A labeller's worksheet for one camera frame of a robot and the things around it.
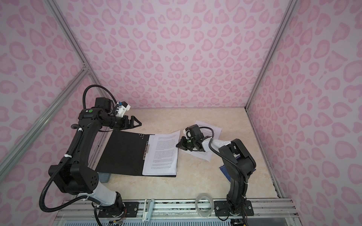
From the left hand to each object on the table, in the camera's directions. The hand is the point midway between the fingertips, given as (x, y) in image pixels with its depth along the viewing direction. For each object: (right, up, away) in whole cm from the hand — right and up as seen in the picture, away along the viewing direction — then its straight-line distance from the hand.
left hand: (134, 122), depth 78 cm
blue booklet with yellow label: (+52, -30, +8) cm, 61 cm away
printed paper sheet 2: (+41, -5, +7) cm, 42 cm away
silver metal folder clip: (+1, -19, +17) cm, 26 cm away
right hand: (+22, -14, +11) cm, 29 cm away
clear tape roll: (+38, -45, -7) cm, 59 cm away
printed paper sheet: (+12, -23, +13) cm, 29 cm away
